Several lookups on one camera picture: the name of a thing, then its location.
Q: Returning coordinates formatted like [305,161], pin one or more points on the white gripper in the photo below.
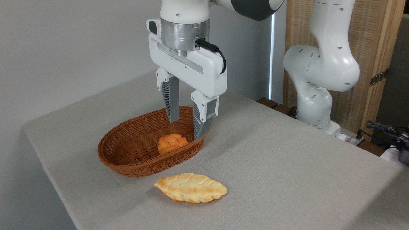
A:
[198,68]

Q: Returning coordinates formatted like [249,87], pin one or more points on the grey tablecloth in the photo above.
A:
[271,172]

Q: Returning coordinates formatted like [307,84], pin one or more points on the metal screen hinge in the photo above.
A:
[379,77]

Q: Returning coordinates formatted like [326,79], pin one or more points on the small orange bread roll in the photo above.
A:
[172,143]

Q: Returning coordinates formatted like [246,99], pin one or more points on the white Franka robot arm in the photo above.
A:
[329,64]

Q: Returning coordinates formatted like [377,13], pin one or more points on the braided golden bread loaf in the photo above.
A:
[191,188]

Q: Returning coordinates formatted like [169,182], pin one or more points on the brown wicker basket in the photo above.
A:
[127,150]

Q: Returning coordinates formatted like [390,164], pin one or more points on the wooden rattan folding screen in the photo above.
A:
[370,35]

